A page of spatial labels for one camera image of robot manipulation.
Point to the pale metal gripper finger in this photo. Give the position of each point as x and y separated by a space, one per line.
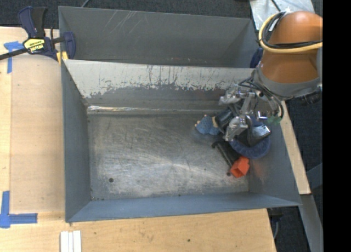
234 129
226 98

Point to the blue toy animal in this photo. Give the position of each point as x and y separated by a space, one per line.
207 128

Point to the orange-red block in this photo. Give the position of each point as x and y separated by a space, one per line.
239 167

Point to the grey metal bin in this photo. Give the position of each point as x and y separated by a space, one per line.
153 146

